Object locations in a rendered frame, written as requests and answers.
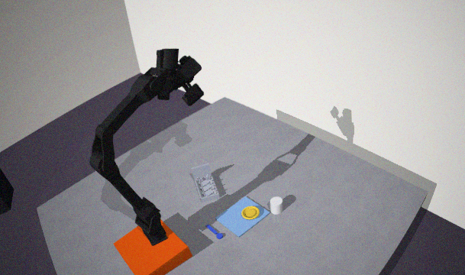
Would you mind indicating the yellow plate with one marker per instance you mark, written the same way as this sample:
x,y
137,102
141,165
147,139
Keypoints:
x,y
250,212

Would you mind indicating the light blue flat mat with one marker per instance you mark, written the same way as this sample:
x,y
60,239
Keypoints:
x,y
233,220

